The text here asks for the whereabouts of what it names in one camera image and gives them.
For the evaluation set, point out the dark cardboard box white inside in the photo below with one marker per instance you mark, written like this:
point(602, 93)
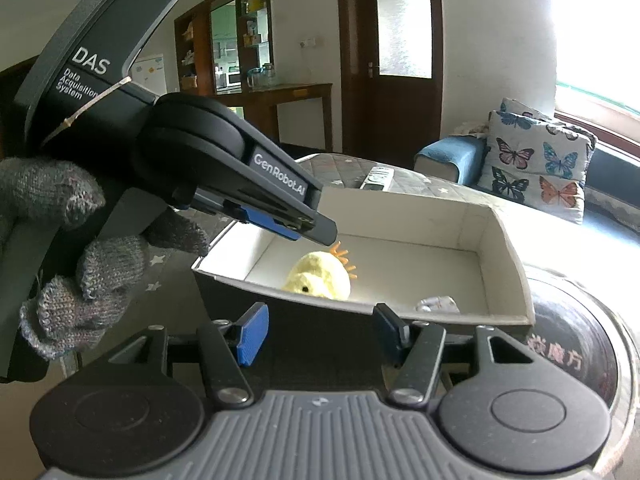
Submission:
point(400, 220)

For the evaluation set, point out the blue sofa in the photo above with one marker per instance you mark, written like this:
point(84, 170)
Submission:
point(445, 152)

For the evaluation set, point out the round black glass cooktop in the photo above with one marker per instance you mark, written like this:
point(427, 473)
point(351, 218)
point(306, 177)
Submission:
point(565, 320)

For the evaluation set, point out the dark wooden console table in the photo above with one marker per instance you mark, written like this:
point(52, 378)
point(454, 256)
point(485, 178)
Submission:
point(280, 92)

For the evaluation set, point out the person's left hand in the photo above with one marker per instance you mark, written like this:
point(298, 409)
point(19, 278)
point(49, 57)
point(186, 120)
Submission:
point(110, 270)

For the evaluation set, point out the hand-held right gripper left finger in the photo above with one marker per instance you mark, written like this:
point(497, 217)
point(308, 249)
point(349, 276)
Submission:
point(252, 335)

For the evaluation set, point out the white refrigerator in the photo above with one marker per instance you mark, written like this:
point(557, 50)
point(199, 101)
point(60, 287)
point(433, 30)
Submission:
point(150, 77)

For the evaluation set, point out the crumpled silver white wrapper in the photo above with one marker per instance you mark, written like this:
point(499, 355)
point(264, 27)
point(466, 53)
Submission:
point(440, 304)

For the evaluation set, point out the dark wooden shelf cabinet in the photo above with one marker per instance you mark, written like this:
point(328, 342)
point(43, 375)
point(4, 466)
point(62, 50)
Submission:
point(200, 35)

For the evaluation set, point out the white microwave oven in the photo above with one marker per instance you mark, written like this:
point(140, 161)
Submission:
point(234, 79)

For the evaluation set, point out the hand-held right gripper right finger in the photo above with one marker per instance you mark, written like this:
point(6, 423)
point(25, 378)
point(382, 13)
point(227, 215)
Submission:
point(392, 332)

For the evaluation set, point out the pale crumpled cloth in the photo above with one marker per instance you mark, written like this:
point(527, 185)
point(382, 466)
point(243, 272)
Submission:
point(470, 130)

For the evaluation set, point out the yellow plush chick toy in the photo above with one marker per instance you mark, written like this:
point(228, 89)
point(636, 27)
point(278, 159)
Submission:
point(312, 272)

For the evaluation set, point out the dark wooden door frosted pane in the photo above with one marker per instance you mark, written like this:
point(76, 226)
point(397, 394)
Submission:
point(355, 35)

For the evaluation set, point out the white wall switch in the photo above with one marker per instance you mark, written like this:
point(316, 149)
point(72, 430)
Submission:
point(309, 42)

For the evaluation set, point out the glass pitcher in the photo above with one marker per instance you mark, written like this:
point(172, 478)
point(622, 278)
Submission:
point(255, 79)

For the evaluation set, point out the grey remote control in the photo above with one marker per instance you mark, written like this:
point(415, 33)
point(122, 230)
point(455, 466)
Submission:
point(378, 177)

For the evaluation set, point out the butterfly print cushion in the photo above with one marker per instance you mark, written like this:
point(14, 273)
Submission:
point(535, 170)
point(522, 108)

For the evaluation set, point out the large bright window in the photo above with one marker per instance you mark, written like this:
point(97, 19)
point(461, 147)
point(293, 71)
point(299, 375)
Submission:
point(600, 35)

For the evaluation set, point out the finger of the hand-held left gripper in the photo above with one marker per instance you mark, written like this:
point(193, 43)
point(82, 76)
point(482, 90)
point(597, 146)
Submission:
point(272, 222)

